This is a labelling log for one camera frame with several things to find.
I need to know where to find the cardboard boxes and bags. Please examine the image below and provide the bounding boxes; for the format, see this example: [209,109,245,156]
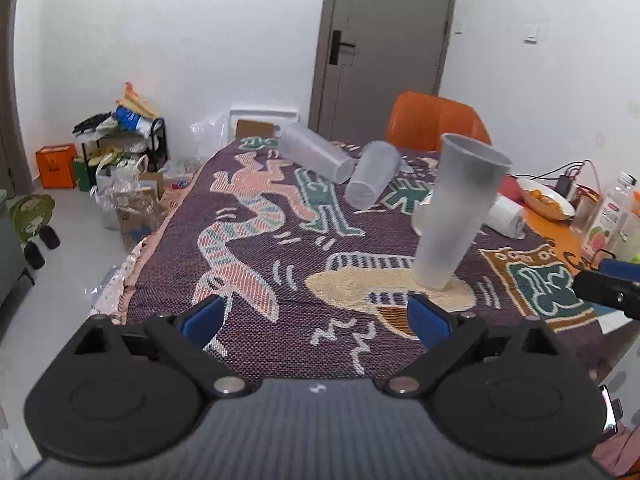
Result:
[115,172,169,252]

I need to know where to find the white paper towel roll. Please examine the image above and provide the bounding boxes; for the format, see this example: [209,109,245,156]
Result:
[486,194,527,239]

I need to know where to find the grey cabinet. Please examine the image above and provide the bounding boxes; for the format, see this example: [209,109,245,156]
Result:
[0,187,32,307]

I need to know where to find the orange chair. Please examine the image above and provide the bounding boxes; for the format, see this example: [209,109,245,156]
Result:
[386,91,492,153]

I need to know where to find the blue and white bag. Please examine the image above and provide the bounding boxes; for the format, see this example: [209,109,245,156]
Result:
[115,105,151,136]

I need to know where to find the clear plastic bag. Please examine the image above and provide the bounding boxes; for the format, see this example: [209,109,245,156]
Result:
[189,110,235,162]

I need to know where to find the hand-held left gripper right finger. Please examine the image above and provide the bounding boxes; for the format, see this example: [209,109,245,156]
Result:
[382,294,576,401]

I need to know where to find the brown cardboard piece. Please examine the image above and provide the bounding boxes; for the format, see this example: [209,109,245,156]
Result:
[235,119,275,140]

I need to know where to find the black slippers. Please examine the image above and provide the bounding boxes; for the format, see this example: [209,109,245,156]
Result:
[24,225,62,269]

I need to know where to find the grey door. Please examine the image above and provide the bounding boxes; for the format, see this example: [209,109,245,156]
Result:
[309,0,460,143]

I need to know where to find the white board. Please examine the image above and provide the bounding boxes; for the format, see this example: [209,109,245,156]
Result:
[228,105,300,142]

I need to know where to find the black cable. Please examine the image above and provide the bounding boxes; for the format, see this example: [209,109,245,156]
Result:
[531,160,587,182]

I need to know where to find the green box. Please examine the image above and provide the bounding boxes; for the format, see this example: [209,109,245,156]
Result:
[72,156,92,192]

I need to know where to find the clear drinking glass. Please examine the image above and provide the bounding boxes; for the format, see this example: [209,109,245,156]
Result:
[570,195,601,237]

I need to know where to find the frosted plastic cup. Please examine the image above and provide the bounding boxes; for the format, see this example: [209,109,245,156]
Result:
[277,124,356,185]
[412,132,513,291]
[346,140,402,210]

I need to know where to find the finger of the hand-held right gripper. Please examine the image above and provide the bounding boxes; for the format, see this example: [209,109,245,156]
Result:
[572,259,640,321]

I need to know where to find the green camouflage plush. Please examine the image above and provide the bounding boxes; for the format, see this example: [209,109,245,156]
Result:
[9,194,57,251]

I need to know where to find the pink clothing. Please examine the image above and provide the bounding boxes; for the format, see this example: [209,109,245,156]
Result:
[591,424,640,479]

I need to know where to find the black metal rack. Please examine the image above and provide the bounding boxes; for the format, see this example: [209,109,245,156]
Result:
[75,116,169,177]

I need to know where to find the orange box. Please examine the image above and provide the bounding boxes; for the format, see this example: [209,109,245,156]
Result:
[35,144,80,190]

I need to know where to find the black door lock handle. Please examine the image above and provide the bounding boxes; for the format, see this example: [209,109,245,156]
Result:
[329,30,357,66]

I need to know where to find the yellow paper bag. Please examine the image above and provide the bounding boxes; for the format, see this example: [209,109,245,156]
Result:
[121,81,163,120]

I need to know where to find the clear bottle with pink label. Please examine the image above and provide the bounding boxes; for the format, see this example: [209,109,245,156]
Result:
[581,171,638,264]

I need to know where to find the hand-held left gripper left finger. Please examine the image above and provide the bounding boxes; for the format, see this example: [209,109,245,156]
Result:
[65,294,253,401]

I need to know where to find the printed purple blanket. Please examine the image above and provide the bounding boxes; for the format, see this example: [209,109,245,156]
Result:
[92,135,608,381]

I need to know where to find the white bowl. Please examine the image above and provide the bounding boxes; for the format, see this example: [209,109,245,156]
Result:
[516,176,577,221]

